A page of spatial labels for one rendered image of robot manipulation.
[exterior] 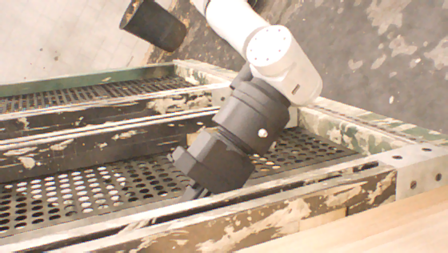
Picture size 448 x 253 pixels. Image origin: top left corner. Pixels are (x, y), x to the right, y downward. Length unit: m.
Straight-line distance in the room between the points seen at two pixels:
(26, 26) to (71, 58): 0.64
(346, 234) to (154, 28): 4.40
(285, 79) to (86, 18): 5.31
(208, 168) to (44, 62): 5.15
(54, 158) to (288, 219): 0.52
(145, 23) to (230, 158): 4.30
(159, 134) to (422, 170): 0.53
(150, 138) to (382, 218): 0.52
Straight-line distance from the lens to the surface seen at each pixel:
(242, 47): 0.65
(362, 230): 0.60
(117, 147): 0.92
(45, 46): 5.67
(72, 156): 0.92
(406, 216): 0.65
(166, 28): 4.90
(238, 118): 0.55
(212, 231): 0.52
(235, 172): 0.58
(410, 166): 0.69
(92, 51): 5.76
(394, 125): 0.96
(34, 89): 1.89
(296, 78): 0.58
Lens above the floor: 1.54
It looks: 28 degrees down
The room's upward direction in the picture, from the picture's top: 61 degrees counter-clockwise
